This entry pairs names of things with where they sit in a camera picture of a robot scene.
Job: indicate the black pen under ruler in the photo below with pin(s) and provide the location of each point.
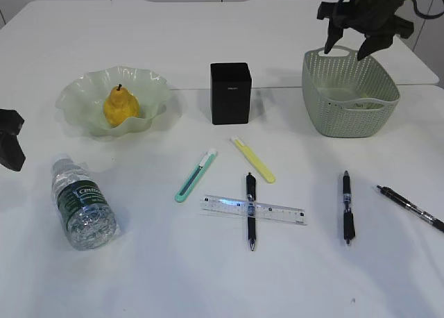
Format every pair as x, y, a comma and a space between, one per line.
251, 198

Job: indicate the clear water bottle green label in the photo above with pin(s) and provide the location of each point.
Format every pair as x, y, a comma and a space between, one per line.
87, 219

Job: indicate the black pen middle right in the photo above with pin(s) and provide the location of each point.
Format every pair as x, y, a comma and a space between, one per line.
348, 219

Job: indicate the black pen far right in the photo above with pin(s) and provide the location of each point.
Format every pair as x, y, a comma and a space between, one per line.
407, 205

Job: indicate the pale green wavy glass plate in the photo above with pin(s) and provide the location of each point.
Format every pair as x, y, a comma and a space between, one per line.
82, 101

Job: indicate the black square pen holder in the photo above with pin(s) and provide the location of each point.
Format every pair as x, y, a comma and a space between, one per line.
230, 87

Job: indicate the yellow utility knife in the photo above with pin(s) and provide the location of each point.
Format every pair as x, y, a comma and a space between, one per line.
253, 159

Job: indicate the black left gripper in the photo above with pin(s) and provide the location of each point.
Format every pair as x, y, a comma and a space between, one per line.
12, 156

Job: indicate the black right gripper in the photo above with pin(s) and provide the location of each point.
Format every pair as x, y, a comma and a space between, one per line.
376, 19

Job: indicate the green plastic woven basket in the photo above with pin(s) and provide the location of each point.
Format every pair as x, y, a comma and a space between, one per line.
344, 97

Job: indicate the teal utility knife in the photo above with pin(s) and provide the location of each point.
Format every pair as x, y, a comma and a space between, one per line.
195, 176

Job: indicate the yellow pear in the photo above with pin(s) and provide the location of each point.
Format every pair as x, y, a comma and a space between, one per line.
120, 105

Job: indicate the clear plastic ruler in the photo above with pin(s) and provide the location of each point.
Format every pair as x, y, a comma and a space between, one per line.
227, 206

